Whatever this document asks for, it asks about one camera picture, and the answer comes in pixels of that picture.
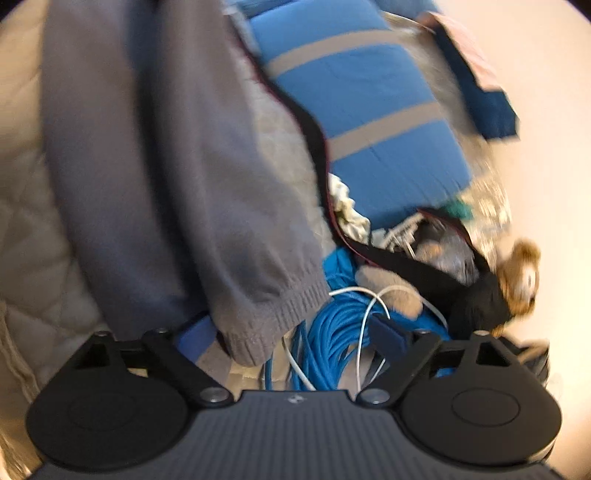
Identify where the bright blue cloth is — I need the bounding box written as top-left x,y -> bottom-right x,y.
321,247 -> 363,296

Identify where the cream crumpled cloth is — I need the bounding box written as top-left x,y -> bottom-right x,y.
327,174 -> 371,243

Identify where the black red-edged strap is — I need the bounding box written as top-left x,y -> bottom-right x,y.
222,28 -> 515,340

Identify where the grey-blue sweater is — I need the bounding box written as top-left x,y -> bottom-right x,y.
41,0 -> 331,367

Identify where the clear plastic bag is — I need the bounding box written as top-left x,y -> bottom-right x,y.
383,11 -> 515,278

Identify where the blue cable coil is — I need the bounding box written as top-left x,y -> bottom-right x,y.
263,293 -> 451,393

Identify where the pink cloth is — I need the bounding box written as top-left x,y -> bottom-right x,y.
422,10 -> 505,92

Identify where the brown teddy bear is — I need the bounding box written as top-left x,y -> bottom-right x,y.
355,237 -> 543,340

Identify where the dark blue cloth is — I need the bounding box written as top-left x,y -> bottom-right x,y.
431,14 -> 519,140

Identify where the white cable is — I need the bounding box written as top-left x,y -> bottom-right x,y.
272,284 -> 419,393

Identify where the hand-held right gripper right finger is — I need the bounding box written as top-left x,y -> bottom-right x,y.
355,316 -> 520,408

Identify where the white quilted bedspread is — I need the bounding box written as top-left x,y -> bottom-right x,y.
0,18 -> 340,462

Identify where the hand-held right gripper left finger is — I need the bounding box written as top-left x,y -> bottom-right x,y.
69,314 -> 234,408

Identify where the blue grey-striped pillow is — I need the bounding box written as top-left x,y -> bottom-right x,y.
248,7 -> 472,232

